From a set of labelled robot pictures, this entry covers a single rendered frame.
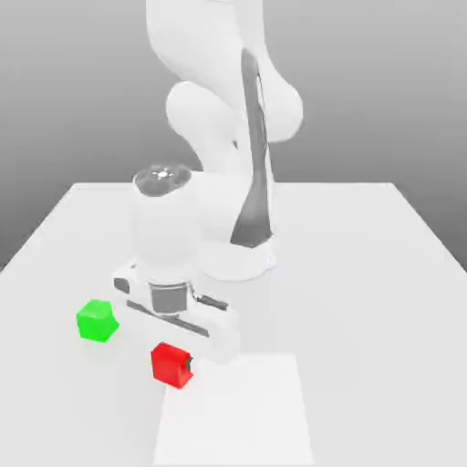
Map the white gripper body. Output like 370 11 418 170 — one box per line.
117 294 241 365

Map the small red cube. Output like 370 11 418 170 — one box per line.
150 341 194 390

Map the small green cube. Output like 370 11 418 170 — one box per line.
75 298 120 344

